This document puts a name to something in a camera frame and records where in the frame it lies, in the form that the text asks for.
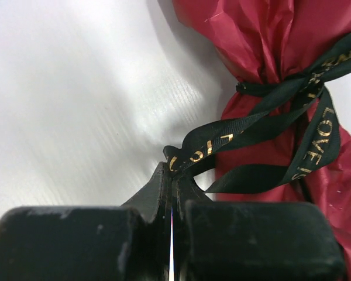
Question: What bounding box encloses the red wrapping paper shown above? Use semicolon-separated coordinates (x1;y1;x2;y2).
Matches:
164;1;351;274

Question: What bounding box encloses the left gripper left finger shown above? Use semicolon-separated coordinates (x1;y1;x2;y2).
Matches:
0;162;171;280

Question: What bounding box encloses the black gold-lettered ribbon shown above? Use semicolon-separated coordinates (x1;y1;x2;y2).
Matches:
163;32;351;194

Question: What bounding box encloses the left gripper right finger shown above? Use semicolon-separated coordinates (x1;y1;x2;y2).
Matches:
172;174;346;280

